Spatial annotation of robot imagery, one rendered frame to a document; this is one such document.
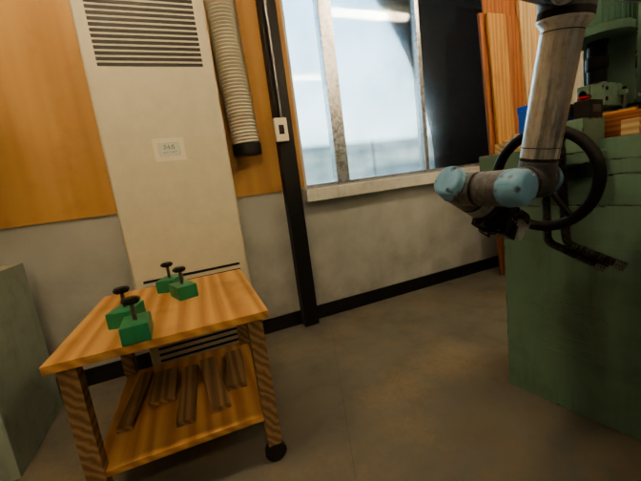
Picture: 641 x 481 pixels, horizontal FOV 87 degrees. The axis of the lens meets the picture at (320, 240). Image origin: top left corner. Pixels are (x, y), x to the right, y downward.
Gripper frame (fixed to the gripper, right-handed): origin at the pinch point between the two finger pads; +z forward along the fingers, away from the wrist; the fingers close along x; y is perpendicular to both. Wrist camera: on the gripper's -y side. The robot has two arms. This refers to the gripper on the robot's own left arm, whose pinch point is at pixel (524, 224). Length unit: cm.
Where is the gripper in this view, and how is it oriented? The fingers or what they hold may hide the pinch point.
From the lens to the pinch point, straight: 109.7
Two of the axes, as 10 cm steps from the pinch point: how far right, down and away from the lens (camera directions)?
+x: 5.0, 1.1, -8.6
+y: -3.3, 9.4, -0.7
